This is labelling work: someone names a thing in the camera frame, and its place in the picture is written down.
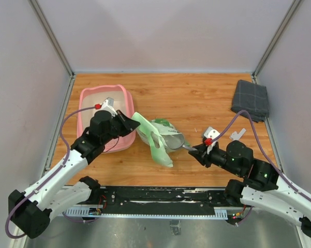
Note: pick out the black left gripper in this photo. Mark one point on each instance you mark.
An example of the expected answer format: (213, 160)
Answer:
(128, 125)

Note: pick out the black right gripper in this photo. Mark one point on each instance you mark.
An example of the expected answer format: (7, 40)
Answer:
(204, 158)

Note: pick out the green cat litter bag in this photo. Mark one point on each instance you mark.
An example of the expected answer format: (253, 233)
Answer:
(152, 133)

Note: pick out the grey metal scoop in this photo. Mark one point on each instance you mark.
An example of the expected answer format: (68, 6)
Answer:
(176, 142)

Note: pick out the white plastic bag clip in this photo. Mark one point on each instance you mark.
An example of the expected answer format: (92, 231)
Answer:
(236, 136)

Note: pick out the pink litter box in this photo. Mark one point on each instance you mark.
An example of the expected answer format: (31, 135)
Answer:
(122, 100)

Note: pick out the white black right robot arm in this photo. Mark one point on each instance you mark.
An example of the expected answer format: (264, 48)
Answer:
(262, 186)

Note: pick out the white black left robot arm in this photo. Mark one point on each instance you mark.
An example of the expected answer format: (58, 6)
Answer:
(33, 209)

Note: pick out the folded dark grey cloth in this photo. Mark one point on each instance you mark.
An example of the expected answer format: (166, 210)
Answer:
(252, 98)

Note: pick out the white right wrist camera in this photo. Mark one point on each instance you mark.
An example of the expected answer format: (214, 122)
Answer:
(208, 138)

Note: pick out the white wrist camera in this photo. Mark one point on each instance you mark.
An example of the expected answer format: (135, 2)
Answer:
(208, 138)
(107, 105)

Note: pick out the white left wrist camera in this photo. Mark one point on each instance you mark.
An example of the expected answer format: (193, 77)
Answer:
(107, 105)

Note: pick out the grey slotted cable duct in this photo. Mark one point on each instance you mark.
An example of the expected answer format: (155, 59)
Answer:
(91, 213)

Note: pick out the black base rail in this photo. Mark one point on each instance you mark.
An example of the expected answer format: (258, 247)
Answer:
(159, 199)

